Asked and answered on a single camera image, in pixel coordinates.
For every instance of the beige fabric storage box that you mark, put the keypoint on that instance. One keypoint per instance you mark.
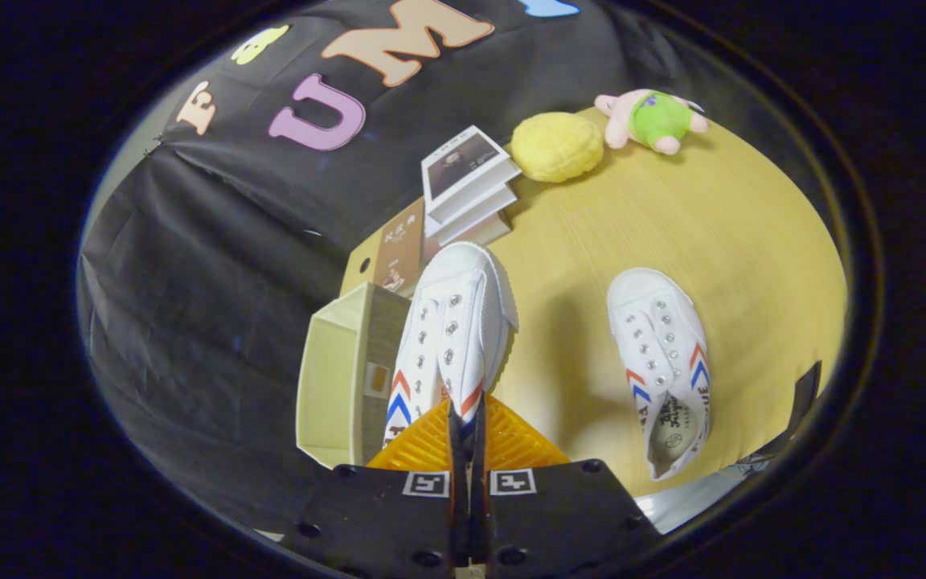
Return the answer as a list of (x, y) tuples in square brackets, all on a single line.
[(334, 370)]

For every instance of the white paperback book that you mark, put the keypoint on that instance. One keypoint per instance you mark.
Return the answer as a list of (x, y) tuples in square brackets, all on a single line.
[(475, 211)]

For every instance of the white canvas shoe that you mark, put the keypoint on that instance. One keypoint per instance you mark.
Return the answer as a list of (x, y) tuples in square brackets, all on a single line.
[(656, 338), (463, 322)]

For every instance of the pink and green plush toy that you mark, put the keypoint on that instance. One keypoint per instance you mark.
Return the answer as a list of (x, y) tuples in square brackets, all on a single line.
[(656, 119)]

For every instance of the thick tan book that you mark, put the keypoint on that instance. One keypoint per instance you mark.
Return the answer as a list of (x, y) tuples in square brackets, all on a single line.
[(479, 232)]

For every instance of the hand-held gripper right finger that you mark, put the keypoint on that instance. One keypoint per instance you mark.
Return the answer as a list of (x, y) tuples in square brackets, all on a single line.
[(559, 523)]

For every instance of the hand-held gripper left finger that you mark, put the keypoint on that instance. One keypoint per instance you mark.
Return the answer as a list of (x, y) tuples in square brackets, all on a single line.
[(374, 523)]

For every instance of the black table clamp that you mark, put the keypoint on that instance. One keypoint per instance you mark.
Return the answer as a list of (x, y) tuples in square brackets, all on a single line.
[(807, 398)]

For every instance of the brown cover book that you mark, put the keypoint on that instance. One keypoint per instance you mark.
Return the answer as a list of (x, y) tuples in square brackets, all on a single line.
[(400, 249)]

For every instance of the yellow plush bun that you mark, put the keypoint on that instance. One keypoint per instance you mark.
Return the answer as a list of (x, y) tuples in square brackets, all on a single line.
[(555, 146)]

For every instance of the white portrait cover book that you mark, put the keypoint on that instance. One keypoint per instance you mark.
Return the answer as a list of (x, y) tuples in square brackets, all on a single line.
[(463, 165)]

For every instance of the black backdrop cloth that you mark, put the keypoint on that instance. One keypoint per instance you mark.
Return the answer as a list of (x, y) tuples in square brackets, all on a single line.
[(214, 281)]

